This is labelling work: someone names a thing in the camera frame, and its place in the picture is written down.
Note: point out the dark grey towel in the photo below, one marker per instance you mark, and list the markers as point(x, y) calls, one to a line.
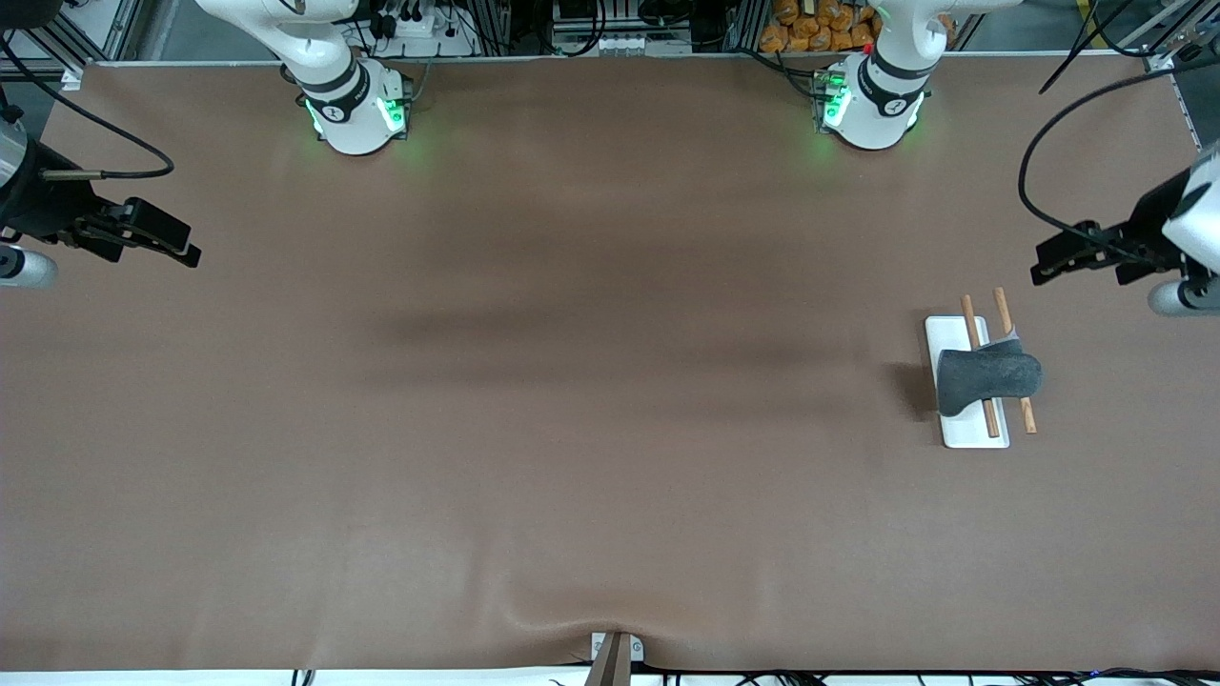
point(986, 376)

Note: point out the aluminium frame post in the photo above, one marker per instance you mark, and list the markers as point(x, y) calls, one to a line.
point(745, 24)
point(491, 24)

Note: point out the brown table cover mat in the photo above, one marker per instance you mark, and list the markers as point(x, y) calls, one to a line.
point(591, 429)

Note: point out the metal table clamp bracket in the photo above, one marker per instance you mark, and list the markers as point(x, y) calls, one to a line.
point(615, 657)

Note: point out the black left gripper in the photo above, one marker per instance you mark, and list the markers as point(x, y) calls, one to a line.
point(1147, 227)

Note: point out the white rack with wooden rods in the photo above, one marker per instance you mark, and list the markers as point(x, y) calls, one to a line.
point(972, 433)

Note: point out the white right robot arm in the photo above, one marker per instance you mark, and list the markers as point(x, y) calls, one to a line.
point(353, 105)

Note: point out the orange snack bags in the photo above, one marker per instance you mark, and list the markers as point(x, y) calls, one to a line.
point(810, 29)

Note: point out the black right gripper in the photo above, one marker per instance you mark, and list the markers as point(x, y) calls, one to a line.
point(36, 209)

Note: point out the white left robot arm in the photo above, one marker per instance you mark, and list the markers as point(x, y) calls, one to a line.
point(877, 105)

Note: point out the white power strip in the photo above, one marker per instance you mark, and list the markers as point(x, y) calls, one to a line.
point(419, 29)

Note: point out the white socket block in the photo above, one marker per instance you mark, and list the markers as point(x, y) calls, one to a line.
point(624, 44)

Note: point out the aluminium frame corner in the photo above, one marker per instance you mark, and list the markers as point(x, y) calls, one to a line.
point(86, 38)
point(1177, 43)

